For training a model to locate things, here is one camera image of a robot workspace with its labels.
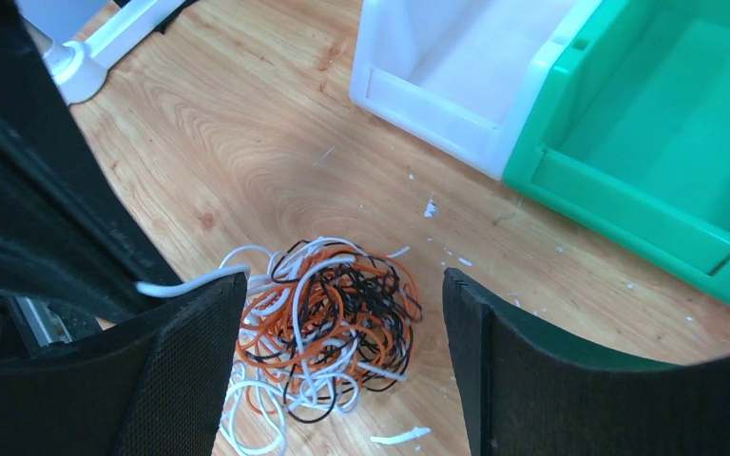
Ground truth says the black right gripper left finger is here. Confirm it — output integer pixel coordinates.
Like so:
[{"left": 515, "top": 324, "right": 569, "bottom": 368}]
[{"left": 0, "top": 274, "right": 246, "bottom": 455}]

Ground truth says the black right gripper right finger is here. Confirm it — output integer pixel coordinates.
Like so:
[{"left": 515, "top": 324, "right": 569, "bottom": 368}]
[{"left": 442, "top": 268, "right": 730, "bottom": 455}]

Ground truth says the white cable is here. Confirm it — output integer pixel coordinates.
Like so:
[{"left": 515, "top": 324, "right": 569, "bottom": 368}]
[{"left": 135, "top": 236, "right": 432, "bottom": 456}]

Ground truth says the green plastic bin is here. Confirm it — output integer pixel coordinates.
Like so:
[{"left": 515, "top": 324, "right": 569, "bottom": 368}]
[{"left": 503, "top": 1, "right": 730, "bottom": 304}]

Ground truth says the white plastic bin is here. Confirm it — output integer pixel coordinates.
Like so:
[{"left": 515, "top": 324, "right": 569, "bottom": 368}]
[{"left": 349, "top": 0, "right": 597, "bottom": 180}]

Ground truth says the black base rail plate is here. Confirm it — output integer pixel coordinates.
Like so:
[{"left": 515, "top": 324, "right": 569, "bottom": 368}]
[{"left": 0, "top": 0, "right": 183, "bottom": 363}]

